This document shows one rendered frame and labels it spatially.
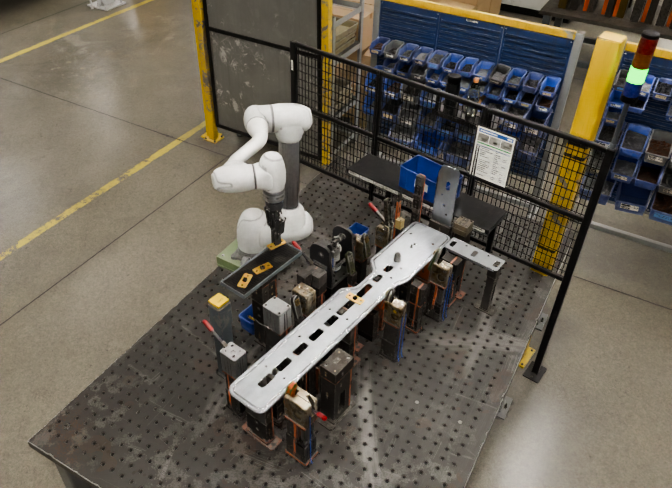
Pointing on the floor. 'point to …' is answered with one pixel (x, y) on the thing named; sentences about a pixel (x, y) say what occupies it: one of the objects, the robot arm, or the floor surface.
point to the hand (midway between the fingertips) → (276, 236)
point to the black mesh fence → (445, 160)
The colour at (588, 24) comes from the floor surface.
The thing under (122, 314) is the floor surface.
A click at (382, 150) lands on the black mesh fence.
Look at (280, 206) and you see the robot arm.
